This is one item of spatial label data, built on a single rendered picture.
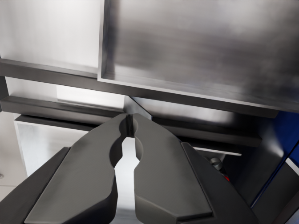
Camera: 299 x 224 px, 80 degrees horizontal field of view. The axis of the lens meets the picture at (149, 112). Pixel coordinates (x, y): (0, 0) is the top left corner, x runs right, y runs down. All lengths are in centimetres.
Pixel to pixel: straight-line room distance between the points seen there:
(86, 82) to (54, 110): 7
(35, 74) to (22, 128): 9
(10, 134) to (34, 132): 140
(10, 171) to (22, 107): 175
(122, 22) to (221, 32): 12
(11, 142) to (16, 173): 35
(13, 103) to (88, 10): 17
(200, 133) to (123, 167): 16
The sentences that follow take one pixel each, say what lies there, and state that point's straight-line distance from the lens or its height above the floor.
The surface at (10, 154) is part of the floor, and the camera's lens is 190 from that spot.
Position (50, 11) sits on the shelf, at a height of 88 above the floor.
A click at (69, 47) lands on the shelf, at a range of 28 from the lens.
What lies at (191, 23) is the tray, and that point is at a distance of 25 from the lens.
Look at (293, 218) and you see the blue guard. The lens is 31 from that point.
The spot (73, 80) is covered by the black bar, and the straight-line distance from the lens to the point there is 26.
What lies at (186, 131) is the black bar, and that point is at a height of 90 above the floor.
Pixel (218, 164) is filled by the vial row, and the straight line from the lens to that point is 35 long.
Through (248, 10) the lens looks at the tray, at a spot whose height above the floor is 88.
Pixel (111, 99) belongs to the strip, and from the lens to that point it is 28.
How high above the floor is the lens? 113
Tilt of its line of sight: 61 degrees down
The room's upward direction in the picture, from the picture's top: 180 degrees counter-clockwise
